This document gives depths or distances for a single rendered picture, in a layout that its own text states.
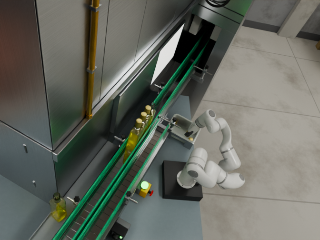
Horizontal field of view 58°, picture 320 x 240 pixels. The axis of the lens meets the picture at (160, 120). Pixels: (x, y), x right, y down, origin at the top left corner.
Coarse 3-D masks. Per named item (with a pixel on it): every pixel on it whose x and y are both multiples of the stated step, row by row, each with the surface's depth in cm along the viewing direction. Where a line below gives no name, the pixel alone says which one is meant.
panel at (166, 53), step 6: (180, 30) 206; (174, 36) 197; (168, 42) 189; (174, 42) 207; (168, 48) 198; (174, 48) 218; (162, 54) 191; (168, 54) 208; (162, 60) 201; (168, 60) 219; (156, 66) 192; (162, 66) 210; (156, 72) 201
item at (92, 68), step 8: (96, 0) 83; (96, 8) 84; (96, 16) 87; (96, 24) 89; (96, 32) 91; (96, 40) 94; (88, 88) 111; (88, 96) 115; (88, 104) 118; (88, 112) 122
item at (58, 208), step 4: (56, 192) 129; (56, 196) 131; (60, 196) 134; (52, 200) 131; (56, 200) 129; (60, 200) 132; (64, 200) 134; (52, 204) 131; (56, 204) 131; (60, 204) 132; (64, 204) 135; (52, 208) 135; (56, 208) 131; (60, 208) 134; (64, 208) 139; (52, 212) 140; (56, 212) 135; (60, 212) 138; (64, 212) 143; (52, 216) 146; (56, 216) 139; (60, 216) 142; (64, 216) 146; (56, 220) 145; (60, 220) 146
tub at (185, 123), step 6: (174, 114) 213; (180, 120) 215; (186, 120) 213; (174, 126) 215; (180, 126) 216; (186, 126) 216; (174, 132) 203; (180, 132) 213; (198, 132) 207; (186, 138) 202; (192, 138) 212
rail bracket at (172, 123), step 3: (159, 114) 193; (159, 117) 193; (162, 117) 193; (174, 117) 189; (168, 120) 192; (174, 120) 188; (171, 123) 191; (174, 123) 191; (171, 126) 193; (177, 126) 191; (168, 129) 196; (171, 129) 196
